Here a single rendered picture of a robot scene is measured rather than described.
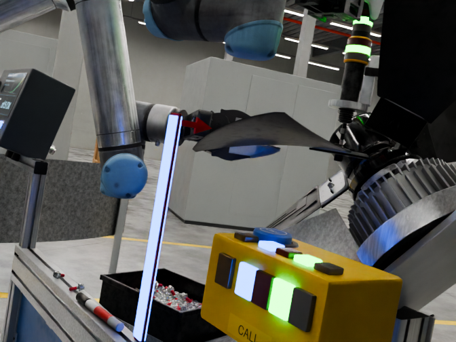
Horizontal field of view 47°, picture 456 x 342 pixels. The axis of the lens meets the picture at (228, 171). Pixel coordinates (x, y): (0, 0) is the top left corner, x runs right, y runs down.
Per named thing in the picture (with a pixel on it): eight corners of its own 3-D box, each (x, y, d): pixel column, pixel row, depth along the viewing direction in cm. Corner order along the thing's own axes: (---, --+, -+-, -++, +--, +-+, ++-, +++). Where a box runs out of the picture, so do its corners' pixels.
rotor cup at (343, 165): (434, 170, 99) (397, 123, 107) (408, 144, 88) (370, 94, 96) (372, 214, 104) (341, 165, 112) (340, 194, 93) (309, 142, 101)
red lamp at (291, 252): (302, 258, 46) (303, 252, 46) (288, 258, 45) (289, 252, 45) (288, 253, 48) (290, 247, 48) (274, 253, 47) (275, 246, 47)
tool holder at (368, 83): (379, 115, 95) (389, 62, 95) (377, 111, 89) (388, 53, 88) (330, 108, 98) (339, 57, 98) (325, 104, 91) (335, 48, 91)
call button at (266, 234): (298, 251, 53) (301, 235, 53) (269, 251, 50) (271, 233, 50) (272, 241, 56) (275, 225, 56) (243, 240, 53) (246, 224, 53)
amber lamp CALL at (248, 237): (258, 242, 51) (259, 236, 51) (244, 242, 50) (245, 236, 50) (247, 238, 52) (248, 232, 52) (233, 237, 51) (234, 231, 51)
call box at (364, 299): (384, 391, 47) (406, 275, 46) (305, 410, 41) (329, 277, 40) (268, 323, 59) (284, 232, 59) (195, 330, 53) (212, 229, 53)
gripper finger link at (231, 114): (260, 113, 96) (214, 109, 98) (258, 112, 94) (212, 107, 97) (256, 138, 95) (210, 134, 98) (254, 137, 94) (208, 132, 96)
